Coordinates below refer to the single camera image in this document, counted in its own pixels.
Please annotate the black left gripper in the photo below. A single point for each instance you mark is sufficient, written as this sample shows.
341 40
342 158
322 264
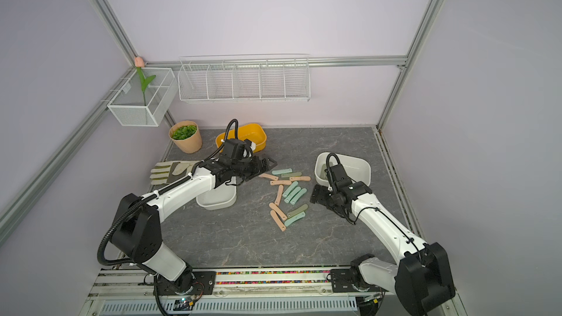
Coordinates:
258 169

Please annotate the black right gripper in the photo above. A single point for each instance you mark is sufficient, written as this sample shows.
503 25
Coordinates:
320 198

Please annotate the white basin with knives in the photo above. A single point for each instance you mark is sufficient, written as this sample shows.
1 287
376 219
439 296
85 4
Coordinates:
356 168

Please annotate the olive knife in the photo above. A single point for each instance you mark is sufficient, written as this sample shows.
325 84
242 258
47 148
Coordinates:
303 208
290 175

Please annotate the mint knife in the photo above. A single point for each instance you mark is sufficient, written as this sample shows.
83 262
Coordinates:
294 219
297 196
292 194
290 188
279 172

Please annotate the olive knife top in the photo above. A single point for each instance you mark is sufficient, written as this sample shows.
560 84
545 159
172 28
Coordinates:
290 175

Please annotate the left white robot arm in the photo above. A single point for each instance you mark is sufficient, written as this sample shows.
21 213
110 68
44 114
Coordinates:
135 235

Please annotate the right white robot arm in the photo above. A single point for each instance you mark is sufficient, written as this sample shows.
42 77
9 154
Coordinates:
420 275

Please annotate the peach knife top left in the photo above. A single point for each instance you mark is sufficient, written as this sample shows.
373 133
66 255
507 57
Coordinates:
269 177

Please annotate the yellow plastic basin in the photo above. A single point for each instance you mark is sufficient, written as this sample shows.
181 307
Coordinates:
253 132

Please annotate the mint knife top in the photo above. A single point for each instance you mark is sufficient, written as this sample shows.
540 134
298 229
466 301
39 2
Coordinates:
279 172

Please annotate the peach knife top centre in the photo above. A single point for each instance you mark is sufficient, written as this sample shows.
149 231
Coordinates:
281 182

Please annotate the peach knife top right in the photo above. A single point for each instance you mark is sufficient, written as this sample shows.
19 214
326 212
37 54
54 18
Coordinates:
300 178

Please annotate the peach plastic plant pot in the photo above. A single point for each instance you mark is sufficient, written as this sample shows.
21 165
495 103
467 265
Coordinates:
191 145

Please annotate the peach knife upright middle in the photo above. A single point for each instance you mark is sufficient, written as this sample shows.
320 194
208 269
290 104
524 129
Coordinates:
280 191

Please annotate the peach knife lower middle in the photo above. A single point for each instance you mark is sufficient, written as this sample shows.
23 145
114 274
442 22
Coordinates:
278 211

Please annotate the green artificial plant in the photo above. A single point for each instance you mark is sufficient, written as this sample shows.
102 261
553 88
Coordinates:
184 132

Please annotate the peach knife bottom of pile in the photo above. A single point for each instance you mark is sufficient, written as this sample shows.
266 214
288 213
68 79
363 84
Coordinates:
278 220

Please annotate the beige green work glove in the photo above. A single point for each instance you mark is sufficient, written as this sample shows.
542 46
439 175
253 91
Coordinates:
168 172

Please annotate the small white mesh basket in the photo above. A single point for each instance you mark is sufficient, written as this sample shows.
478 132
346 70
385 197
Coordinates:
127 103

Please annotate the artificial pink tulip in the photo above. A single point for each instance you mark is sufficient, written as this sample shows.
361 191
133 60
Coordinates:
145 81

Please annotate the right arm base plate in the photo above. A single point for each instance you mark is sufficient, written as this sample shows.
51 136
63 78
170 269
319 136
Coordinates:
348 280

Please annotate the white wire wall shelf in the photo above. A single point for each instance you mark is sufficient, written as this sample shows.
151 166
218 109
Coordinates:
242 78

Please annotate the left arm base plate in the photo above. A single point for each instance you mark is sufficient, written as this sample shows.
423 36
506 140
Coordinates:
189 283

